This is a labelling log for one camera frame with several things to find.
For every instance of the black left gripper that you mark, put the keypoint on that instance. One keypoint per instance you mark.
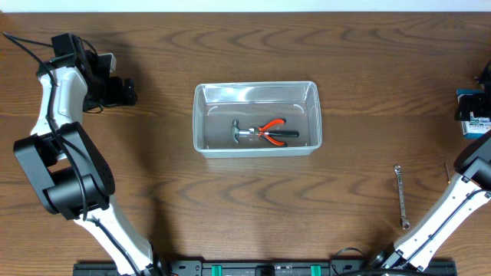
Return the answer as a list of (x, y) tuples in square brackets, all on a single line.
[(116, 90)]

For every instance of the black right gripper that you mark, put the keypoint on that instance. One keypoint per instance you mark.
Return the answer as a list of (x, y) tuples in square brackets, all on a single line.
[(483, 79)]

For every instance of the blue white screwdriver box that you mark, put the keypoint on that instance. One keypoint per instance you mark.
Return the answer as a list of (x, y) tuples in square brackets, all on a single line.
[(477, 126)]

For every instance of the clear plastic container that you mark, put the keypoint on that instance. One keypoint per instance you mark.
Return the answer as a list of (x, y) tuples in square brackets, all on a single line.
[(254, 104)]

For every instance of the small steel claw hammer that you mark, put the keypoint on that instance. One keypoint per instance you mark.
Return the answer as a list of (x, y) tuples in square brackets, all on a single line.
[(237, 132)]

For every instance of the red handled pliers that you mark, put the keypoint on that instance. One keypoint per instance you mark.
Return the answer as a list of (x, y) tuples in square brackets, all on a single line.
[(270, 135)]

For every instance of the silver combination wrench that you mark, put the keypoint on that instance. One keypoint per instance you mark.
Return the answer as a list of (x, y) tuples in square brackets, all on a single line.
[(404, 222)]

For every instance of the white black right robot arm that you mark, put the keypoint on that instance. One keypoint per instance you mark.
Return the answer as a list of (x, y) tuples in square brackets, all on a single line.
[(467, 190)]

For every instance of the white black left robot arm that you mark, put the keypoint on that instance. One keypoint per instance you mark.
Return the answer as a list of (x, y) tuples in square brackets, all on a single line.
[(66, 170)]

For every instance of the black yellow screwdriver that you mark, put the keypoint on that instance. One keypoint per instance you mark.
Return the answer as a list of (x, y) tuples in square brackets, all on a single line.
[(447, 171)]

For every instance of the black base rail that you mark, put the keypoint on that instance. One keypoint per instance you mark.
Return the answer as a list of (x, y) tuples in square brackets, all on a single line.
[(198, 268)]

